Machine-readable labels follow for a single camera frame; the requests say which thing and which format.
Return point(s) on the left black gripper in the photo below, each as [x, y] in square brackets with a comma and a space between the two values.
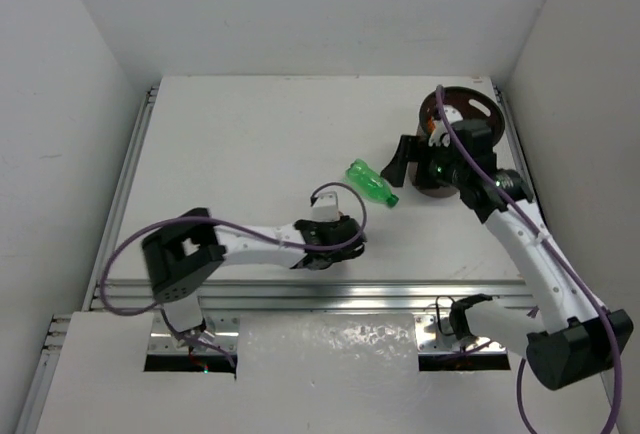
[342, 238]

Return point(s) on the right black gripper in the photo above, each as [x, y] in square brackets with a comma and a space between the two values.
[408, 147]

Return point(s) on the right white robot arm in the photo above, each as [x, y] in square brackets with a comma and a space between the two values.
[574, 335]

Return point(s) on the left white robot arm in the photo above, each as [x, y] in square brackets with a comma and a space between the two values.
[184, 252]

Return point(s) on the brown plastic bin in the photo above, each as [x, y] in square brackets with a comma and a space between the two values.
[468, 104]

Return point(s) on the green plastic bottle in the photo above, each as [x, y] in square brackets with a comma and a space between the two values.
[370, 183]

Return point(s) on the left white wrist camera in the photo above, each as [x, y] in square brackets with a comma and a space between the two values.
[325, 207]

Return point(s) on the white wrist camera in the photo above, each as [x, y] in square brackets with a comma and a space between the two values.
[325, 207]
[442, 126]

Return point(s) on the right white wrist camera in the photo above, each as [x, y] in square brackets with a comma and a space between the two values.
[442, 126]

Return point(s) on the aluminium table frame rail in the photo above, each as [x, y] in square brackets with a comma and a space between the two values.
[253, 150]

